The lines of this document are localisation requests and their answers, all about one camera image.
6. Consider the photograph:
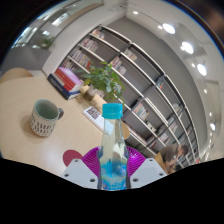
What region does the grey shelf unit with books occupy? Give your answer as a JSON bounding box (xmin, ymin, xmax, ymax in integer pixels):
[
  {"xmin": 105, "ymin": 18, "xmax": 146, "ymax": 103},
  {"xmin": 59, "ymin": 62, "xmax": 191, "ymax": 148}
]
[{"xmin": 58, "ymin": 24, "xmax": 203, "ymax": 168}]

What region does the clear bottle with blue cap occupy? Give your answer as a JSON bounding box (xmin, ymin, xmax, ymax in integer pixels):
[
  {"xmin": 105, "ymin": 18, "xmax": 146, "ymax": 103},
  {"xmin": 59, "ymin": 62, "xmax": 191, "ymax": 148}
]
[{"xmin": 98, "ymin": 102, "xmax": 130, "ymax": 191}]

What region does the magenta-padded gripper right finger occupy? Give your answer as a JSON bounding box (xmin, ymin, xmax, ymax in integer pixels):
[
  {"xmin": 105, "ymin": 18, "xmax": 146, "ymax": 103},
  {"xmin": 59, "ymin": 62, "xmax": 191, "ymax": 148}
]
[{"xmin": 125, "ymin": 145, "xmax": 168, "ymax": 190}]

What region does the dark blue book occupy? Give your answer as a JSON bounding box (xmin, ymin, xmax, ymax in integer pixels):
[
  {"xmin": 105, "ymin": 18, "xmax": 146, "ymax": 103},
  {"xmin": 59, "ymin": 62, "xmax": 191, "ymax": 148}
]
[{"xmin": 46, "ymin": 73, "xmax": 81, "ymax": 101}]

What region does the group of ceiling lights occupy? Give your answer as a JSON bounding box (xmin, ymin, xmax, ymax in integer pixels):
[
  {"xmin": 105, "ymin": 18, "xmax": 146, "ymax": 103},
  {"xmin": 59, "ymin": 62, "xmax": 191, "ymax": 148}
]
[{"xmin": 132, "ymin": 9, "xmax": 218, "ymax": 133}]

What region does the pink book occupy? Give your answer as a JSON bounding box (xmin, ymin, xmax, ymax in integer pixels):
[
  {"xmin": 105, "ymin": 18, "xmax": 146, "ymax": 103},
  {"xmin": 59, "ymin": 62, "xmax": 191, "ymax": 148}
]
[{"xmin": 58, "ymin": 66, "xmax": 85, "ymax": 88}]

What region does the patterned ceramic mug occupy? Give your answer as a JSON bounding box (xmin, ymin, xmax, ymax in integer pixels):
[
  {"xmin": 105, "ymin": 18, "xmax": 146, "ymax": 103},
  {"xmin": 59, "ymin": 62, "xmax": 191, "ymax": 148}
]
[{"xmin": 29, "ymin": 98, "xmax": 65, "ymax": 138}]

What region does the small plant by window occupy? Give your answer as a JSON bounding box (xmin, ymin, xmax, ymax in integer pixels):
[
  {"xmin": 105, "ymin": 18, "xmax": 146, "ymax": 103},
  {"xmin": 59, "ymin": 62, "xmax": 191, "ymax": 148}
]
[{"xmin": 39, "ymin": 35, "xmax": 56, "ymax": 49}]

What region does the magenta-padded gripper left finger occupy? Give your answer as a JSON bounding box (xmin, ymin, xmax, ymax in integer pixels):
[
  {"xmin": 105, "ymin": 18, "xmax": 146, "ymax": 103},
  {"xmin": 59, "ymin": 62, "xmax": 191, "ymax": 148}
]
[{"xmin": 60, "ymin": 145, "xmax": 101, "ymax": 190}]

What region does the open white book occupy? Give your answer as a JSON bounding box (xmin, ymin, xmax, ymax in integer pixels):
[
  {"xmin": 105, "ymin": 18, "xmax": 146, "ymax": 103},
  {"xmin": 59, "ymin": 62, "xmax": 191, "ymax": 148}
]
[{"xmin": 81, "ymin": 105, "xmax": 107, "ymax": 133}]

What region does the flat round red coaster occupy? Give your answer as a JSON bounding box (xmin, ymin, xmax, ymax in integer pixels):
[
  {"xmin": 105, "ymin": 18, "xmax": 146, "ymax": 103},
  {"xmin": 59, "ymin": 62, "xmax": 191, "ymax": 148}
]
[{"xmin": 62, "ymin": 149, "xmax": 84, "ymax": 168}]

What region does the green potted plant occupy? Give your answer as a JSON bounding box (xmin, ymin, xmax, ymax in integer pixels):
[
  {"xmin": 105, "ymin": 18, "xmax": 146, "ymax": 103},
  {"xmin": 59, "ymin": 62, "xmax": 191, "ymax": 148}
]
[{"xmin": 74, "ymin": 60, "xmax": 126, "ymax": 103}]

